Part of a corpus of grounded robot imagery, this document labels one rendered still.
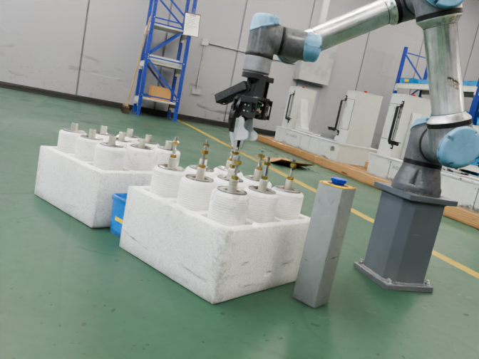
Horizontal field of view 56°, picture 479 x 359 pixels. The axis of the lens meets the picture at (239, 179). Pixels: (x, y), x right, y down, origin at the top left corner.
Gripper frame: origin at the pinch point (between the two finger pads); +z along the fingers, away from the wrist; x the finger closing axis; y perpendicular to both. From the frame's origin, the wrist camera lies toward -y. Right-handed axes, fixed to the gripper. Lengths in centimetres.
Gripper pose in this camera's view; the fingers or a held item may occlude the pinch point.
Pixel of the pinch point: (234, 144)
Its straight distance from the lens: 127.0
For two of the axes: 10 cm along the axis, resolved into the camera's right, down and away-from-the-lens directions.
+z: -1.9, 9.7, 1.6
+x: 6.0, -0.2, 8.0
